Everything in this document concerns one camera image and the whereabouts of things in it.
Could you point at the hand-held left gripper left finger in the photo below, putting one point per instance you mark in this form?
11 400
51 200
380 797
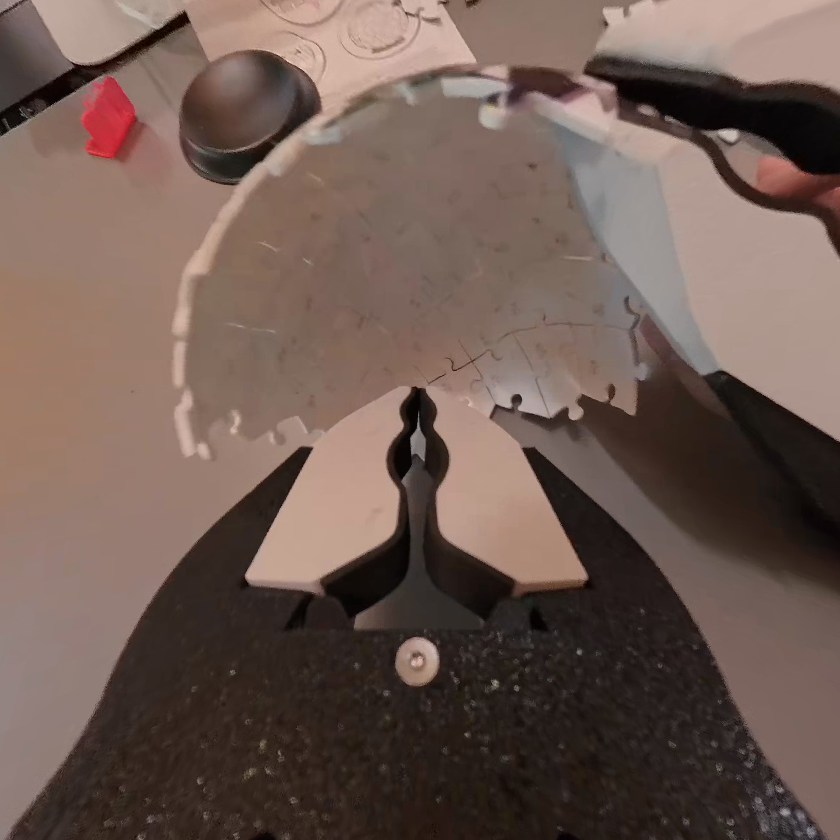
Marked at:
328 512

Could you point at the black dome stand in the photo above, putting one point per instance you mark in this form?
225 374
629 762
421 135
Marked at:
243 111

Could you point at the grey partial puzzle ball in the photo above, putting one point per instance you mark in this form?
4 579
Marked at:
394 275

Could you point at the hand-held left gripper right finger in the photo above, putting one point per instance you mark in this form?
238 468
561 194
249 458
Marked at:
505 512

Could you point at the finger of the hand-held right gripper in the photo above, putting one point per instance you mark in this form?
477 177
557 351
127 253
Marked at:
754 295
787 124

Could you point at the folded paper leaflet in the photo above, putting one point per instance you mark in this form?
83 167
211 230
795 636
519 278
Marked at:
394 59

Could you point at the red plastic block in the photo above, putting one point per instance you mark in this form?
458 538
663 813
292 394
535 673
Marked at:
108 121

